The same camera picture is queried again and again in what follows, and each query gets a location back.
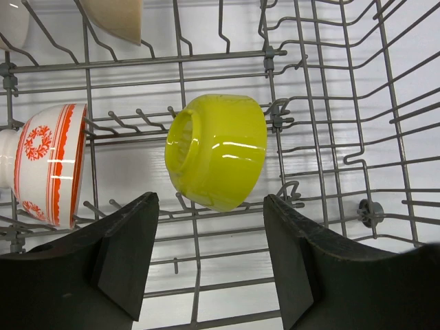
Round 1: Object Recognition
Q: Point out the grey wire dish rack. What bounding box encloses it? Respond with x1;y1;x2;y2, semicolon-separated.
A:
1;1;439;329

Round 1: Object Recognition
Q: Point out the orange patterned bowl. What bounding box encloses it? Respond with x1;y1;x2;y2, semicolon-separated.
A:
1;103;88;229

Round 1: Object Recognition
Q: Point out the yellow-green plastic bowl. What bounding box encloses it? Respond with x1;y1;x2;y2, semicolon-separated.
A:
164;94;267;212

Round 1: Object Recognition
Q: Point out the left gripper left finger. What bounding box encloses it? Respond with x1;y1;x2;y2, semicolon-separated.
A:
1;192;159;329

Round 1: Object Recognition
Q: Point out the white bowl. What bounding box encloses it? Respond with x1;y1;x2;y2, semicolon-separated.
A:
80;0;144;46
0;0;30;48

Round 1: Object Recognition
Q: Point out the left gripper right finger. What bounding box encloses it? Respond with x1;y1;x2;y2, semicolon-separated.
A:
263;195;439;329

